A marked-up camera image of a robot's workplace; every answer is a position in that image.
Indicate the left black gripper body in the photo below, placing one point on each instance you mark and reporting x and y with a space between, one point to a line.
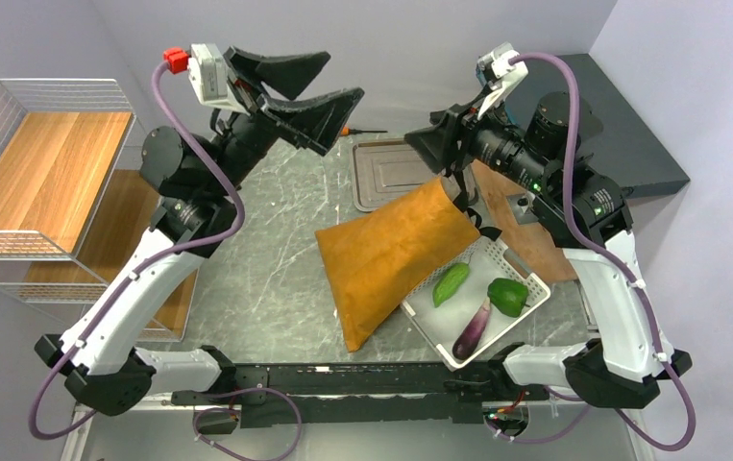
241 145

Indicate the purple eggplant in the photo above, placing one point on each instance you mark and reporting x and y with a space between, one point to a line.
467 341

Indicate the silver metal tray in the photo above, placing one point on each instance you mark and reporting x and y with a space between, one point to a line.
384 170

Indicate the green bell pepper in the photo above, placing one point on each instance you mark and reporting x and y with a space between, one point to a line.
508 296

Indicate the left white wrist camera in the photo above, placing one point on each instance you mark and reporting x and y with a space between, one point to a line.
208 73

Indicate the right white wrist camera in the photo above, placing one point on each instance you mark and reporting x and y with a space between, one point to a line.
498 76

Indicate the dark network switch box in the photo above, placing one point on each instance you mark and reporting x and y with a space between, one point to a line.
627 150

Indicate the green bitter gourd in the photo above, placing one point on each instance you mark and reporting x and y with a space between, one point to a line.
450 282

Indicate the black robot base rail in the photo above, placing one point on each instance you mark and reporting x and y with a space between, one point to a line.
280 394

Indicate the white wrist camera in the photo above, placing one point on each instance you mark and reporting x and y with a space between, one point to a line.
208 73
498 76

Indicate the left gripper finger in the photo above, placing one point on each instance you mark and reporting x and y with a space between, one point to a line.
315 123
289 76

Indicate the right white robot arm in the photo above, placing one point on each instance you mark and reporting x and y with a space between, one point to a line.
587 218

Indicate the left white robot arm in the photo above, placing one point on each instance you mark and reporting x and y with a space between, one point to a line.
255 102

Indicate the metal bracket stand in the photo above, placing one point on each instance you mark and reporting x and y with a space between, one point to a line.
522 208

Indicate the orange handled screwdriver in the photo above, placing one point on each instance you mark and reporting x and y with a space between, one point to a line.
348 131

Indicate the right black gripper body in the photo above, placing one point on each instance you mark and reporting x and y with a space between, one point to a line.
500 145

